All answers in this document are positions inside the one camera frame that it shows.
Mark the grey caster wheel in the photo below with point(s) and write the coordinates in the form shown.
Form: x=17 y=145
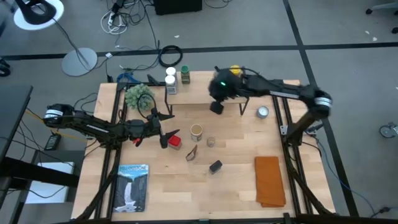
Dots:
x=387 y=131

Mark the wooden shelf with black legs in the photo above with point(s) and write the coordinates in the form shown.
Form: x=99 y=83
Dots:
x=199 y=91

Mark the small black box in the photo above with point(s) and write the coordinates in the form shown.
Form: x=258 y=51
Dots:
x=215 y=167

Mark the office chair base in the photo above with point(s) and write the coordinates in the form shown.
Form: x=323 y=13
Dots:
x=385 y=6

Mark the folded orange cloth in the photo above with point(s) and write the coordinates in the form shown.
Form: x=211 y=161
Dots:
x=269 y=180

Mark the white power strip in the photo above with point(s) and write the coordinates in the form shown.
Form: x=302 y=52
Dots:
x=111 y=19

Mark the yellow-lid spice jar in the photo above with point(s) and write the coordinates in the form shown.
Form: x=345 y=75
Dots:
x=235 y=69

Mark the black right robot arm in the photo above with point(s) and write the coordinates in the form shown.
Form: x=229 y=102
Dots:
x=280 y=90

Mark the potted green succulent plant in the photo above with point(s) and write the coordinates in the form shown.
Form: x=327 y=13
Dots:
x=133 y=93

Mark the black power adapter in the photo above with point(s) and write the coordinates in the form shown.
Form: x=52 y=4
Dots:
x=53 y=142

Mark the tan-lid black-label spice jar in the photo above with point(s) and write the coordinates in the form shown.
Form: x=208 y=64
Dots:
x=196 y=130

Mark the white box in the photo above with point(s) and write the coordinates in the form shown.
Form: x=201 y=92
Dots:
x=46 y=186

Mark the brown spice pouch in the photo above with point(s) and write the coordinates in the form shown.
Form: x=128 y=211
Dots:
x=193 y=152

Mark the red smoked paprika tin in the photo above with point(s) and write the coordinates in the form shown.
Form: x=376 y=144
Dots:
x=175 y=141

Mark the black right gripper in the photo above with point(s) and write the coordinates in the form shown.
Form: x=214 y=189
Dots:
x=220 y=88

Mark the green-lid spice jar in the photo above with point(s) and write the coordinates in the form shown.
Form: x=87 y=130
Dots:
x=185 y=74

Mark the black aluminium rig frame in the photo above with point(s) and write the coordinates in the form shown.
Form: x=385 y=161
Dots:
x=121 y=85

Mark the bagel sesame seasoning jar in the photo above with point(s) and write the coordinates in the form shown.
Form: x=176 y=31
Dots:
x=170 y=84
x=170 y=71

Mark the black desk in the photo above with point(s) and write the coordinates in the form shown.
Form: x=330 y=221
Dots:
x=12 y=112

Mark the black wheel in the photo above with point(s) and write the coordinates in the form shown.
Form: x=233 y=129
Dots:
x=3 y=70

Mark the small round candle tin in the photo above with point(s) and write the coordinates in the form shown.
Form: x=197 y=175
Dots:
x=262 y=112

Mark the small glass spice jar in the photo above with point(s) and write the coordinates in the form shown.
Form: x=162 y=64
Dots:
x=211 y=142

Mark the black equipment box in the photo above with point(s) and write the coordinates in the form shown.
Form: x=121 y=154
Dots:
x=177 y=6

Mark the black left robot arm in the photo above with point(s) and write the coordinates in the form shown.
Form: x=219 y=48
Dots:
x=93 y=127

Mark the grey round lamp base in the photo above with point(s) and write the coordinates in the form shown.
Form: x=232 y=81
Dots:
x=79 y=62

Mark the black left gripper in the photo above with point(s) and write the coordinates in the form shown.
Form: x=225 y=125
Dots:
x=154 y=127

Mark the Yellowstone picture book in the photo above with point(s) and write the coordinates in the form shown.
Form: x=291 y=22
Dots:
x=130 y=193

